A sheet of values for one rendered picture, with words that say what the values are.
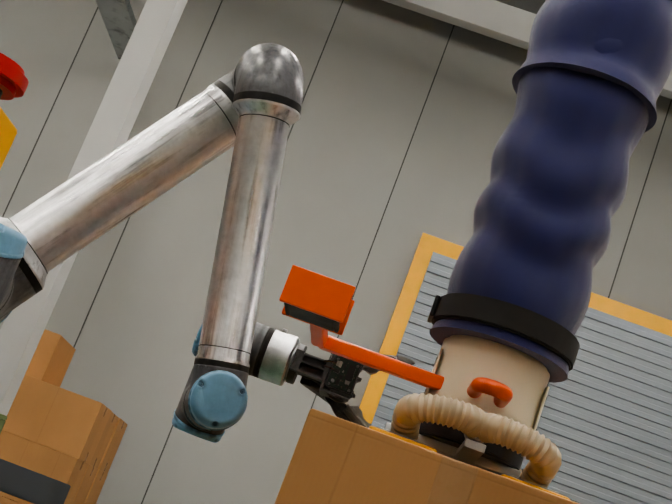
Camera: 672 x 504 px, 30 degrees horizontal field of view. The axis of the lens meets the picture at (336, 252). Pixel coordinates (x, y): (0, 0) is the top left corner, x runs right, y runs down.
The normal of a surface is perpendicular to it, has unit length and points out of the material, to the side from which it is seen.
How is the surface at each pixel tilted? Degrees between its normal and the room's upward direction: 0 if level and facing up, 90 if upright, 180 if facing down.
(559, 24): 96
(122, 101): 90
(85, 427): 90
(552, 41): 101
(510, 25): 90
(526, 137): 79
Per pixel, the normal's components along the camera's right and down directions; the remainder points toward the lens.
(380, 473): -0.07, -0.29
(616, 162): 0.64, -0.22
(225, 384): 0.20, -0.07
